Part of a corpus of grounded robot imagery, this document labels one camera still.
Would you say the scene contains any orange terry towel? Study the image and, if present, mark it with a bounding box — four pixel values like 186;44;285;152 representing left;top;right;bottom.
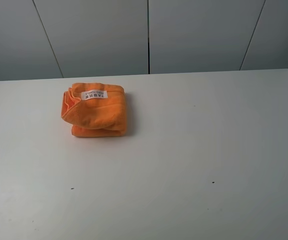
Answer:
61;83;127;138

